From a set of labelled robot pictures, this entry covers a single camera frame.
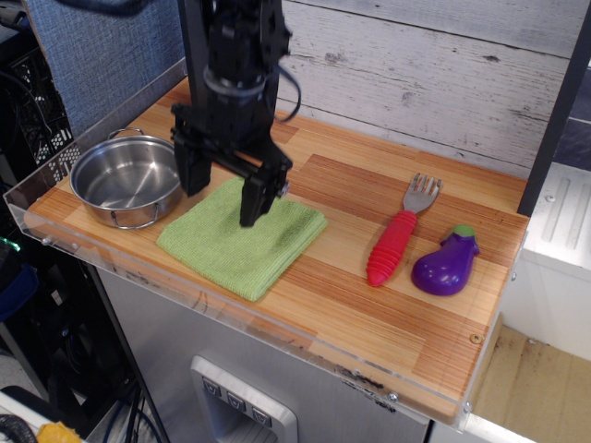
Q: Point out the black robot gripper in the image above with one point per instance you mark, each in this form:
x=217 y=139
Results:
x=235 y=132

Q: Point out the green cloth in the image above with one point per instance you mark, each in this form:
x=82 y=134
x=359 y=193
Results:
x=243 y=260

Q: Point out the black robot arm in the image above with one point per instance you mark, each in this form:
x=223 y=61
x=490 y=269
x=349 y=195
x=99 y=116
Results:
x=233 y=50

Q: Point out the stainless steel pot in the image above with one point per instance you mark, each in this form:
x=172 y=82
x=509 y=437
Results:
x=128 y=182

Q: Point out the clear acrylic table guard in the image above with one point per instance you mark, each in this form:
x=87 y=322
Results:
x=403 y=347

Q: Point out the blue fabric panel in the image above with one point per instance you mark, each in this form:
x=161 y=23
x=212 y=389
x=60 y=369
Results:
x=109 y=69

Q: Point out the black plastic crate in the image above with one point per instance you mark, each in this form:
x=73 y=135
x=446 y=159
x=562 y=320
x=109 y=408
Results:
x=40 y=115

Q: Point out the silver toy fridge cabinet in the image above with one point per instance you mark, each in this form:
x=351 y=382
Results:
x=164 y=336

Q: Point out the purple toy eggplant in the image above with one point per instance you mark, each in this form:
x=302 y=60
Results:
x=447 y=271

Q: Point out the white appliance at right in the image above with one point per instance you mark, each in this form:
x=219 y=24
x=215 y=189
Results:
x=547 y=297

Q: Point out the dark vertical post left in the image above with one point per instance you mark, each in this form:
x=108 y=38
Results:
x=195 y=18

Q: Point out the dark vertical post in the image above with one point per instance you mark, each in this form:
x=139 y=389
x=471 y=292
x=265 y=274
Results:
x=570 y=85
x=195 y=18

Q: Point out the red handled toy fork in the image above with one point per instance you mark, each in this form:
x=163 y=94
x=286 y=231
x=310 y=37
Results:
x=387 y=253

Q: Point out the dark vertical post right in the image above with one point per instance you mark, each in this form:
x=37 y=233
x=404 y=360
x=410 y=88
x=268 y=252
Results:
x=570 y=85

